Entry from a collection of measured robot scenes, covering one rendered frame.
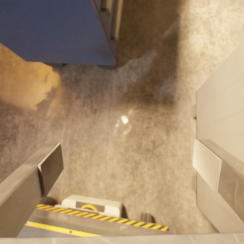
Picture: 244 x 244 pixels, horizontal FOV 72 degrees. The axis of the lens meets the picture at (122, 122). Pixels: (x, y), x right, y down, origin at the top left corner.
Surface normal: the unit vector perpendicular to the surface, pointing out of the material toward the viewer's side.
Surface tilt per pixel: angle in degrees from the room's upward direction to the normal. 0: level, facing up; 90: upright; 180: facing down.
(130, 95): 0
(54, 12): 90
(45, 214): 0
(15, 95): 0
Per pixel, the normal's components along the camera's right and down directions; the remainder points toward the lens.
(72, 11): -0.11, 0.99
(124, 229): -0.14, -0.15
